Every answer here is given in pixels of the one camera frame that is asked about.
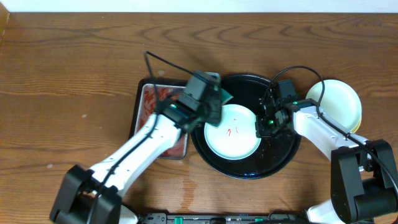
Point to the yellow plate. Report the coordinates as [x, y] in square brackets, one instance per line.
[357, 126]

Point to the pale green plate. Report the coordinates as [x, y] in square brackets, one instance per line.
[342, 103]

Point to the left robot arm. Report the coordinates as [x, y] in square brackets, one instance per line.
[95, 195]

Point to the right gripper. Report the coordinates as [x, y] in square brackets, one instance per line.
[262, 131]

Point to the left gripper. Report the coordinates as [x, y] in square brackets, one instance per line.
[216, 118]

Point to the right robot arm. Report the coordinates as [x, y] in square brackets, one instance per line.
[363, 172]

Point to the light blue plate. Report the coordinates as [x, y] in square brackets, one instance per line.
[234, 138]

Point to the black rectangular wash tray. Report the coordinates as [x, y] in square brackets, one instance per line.
[144, 106]

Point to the green scrub sponge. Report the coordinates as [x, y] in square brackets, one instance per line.
[225, 97]

